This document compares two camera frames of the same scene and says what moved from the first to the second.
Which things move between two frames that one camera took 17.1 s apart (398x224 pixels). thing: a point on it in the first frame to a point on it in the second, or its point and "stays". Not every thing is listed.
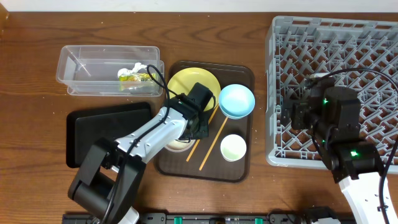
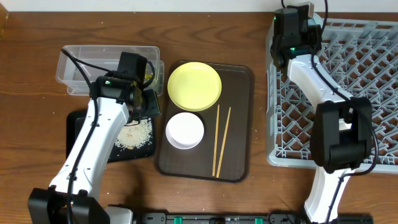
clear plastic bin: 111,70 stays
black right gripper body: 303,118 to 311,38
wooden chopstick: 214,142 to 223,145
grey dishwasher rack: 357,55 stays
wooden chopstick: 199,140 to 216,142
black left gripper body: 196,130 to 152,104
